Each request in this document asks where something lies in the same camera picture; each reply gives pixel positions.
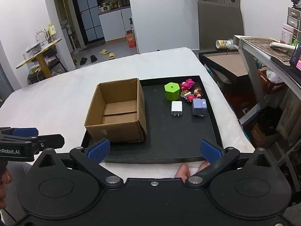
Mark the dark panelled sliding door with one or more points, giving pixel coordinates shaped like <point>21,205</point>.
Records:
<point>89,11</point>

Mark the smartphone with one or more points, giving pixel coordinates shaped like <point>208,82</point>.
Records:
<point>296,57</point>

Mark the green hexagonal container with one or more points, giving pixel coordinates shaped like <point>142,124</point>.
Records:
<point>172,92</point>

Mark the purple charger plug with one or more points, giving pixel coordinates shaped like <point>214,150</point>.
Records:
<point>199,107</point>

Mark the patterned desk mat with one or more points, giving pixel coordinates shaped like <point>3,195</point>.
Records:
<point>263,44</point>

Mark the white kitchen cabinet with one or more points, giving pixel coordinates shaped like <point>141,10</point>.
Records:
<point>112,26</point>

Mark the yellow slipper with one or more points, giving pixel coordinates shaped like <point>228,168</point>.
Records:
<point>103,51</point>
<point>111,56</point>

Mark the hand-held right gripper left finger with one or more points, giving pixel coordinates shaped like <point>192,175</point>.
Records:
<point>98,150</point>

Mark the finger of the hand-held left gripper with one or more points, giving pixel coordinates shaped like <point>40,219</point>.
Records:
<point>24,131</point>
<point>50,140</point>

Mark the white charger plug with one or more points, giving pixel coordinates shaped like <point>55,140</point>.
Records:
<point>176,107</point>

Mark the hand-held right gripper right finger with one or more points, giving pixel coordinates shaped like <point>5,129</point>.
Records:
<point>210,152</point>

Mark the yellow round table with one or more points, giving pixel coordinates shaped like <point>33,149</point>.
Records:
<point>44,63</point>

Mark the grey desk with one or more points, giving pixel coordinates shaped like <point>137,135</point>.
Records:
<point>249,61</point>

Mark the orange carton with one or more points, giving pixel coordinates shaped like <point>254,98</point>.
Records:
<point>131,40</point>

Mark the orange plastic basket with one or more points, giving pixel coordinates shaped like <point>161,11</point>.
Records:
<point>270,84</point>

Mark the black side box brown top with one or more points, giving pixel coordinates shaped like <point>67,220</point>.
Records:
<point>225,63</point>

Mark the glass jar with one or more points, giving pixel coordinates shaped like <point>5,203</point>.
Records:
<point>41,37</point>

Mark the yellow-green bottle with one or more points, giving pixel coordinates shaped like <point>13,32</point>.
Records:
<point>52,33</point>

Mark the brown cardboard box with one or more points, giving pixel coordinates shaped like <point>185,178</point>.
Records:
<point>117,129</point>

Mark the brown-haired doll figure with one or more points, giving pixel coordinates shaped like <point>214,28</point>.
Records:
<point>194,93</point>

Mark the black tray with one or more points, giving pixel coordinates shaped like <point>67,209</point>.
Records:
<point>169,136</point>

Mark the brown carton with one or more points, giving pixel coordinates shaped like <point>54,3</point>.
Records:
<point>261,136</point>

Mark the white roll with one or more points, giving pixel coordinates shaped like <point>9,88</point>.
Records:
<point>282,46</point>

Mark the person's left hand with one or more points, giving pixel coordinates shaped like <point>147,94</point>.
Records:
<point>5,181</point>

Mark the white standing fan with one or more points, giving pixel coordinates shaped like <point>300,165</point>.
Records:
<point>70,35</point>

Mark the pink dinosaur figure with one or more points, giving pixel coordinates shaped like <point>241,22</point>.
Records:
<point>187,84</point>

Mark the grey drawer unit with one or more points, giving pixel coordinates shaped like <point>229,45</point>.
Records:
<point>294,18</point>

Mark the white yellow can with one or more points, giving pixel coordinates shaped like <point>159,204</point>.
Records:
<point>224,44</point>

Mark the rice cooker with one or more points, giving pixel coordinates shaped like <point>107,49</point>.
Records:
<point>104,8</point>

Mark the pink white box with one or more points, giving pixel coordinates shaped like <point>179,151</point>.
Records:
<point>287,33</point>

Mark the black slipper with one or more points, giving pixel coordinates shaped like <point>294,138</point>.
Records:
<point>93,58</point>
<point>83,61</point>

